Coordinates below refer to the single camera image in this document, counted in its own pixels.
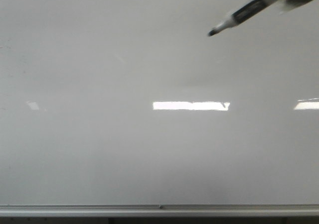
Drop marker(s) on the white black whiteboard marker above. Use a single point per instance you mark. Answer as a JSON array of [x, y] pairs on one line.
[[252, 8]]

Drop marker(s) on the white whiteboard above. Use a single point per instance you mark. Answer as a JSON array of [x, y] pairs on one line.
[[127, 108]]

